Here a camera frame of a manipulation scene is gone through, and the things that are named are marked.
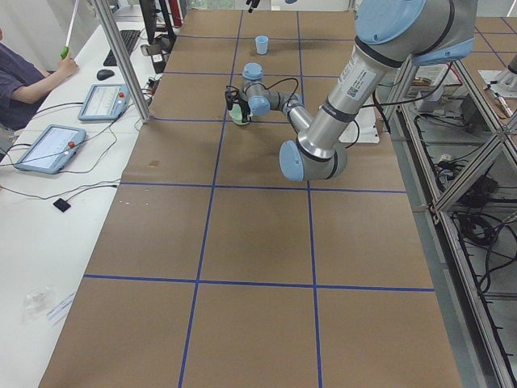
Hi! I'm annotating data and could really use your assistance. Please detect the black keyboard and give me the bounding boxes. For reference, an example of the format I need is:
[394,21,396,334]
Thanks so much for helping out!
[102,29,141,67]

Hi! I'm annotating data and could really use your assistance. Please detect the clear plastic bag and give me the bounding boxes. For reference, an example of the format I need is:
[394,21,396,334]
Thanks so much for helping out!
[21,285,55,323]

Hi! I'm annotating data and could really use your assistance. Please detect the black computer mouse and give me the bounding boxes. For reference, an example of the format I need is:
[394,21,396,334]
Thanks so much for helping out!
[96,69,115,81]

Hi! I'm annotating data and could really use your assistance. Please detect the aluminium frame rail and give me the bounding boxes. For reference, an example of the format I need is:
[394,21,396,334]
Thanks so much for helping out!
[394,54,516,387]

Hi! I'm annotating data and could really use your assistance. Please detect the far blue teach pendant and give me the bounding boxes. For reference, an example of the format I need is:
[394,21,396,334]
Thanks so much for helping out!
[78,84,130,122]

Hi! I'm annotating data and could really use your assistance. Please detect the near blue teach pendant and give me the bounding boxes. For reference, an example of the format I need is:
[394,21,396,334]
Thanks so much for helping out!
[14,124,86,175]

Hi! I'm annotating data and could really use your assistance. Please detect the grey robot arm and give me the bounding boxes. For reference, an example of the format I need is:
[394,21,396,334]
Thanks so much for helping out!
[225,0,477,182]

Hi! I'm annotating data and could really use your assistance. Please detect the black monitor stand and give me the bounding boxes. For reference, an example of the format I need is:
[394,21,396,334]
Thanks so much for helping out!
[139,0,176,57]

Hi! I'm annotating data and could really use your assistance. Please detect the light green bowl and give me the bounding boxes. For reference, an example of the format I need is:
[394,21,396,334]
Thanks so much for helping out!
[229,104,249,126]

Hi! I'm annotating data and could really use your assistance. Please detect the seated person dark shirt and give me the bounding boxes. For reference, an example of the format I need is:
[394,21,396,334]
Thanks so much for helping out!
[0,27,80,162]

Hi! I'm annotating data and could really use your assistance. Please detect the small black square pad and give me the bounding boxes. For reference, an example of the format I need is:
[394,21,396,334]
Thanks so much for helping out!
[53,198,71,213]

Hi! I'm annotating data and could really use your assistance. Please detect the green plastic tool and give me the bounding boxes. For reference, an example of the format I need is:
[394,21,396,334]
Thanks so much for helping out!
[60,0,79,59]

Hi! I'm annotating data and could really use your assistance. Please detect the light blue plastic cup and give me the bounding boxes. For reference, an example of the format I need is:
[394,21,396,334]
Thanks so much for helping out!
[254,35,269,55]

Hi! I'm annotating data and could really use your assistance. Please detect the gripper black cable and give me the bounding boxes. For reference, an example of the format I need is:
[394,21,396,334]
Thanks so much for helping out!
[225,77,305,106]

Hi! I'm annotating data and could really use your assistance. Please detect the brown paper table cover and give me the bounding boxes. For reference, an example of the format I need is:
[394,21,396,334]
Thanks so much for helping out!
[40,11,483,387]

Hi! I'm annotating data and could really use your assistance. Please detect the aluminium frame post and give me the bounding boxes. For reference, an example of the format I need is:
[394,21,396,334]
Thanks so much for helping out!
[92,0,151,124]

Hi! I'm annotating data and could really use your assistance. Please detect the blue teach pendant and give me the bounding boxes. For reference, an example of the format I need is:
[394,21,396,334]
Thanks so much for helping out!
[14,124,86,175]
[78,84,130,122]

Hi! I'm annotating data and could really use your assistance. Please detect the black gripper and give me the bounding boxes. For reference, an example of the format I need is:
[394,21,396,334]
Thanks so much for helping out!
[225,0,260,123]

